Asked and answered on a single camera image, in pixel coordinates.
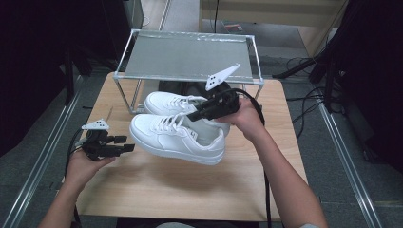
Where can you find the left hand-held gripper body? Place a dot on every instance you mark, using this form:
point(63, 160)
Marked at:
point(95, 145)

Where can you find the white sneaker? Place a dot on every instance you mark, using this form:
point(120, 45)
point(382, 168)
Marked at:
point(177, 142)
point(164, 103)

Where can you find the metal shoe rack grey shelves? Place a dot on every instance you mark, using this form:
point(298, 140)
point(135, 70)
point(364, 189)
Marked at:
point(190, 57)

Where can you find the light wooden cabinet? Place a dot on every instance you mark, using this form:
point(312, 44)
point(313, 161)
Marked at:
point(269, 12)

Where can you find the person's left hand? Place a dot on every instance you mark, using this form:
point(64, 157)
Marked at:
point(80, 169)

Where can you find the black stand legs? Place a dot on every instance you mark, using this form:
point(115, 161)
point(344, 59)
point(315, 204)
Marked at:
point(304, 66)

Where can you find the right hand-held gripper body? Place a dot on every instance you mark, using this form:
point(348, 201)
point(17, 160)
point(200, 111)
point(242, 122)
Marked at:
point(223, 104)

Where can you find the black curtain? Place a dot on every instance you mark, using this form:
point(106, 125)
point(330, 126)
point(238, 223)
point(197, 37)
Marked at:
point(47, 47)
point(374, 79)

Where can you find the person's grey clothing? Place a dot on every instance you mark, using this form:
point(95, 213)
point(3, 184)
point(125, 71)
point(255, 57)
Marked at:
point(174, 225)

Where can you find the metal floor rail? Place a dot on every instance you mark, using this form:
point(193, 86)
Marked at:
point(38, 171)
point(351, 171)

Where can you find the person's right hand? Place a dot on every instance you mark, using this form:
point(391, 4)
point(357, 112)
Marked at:
point(248, 120)

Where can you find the red item on floor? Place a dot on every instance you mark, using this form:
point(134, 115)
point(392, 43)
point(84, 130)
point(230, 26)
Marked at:
point(234, 27)

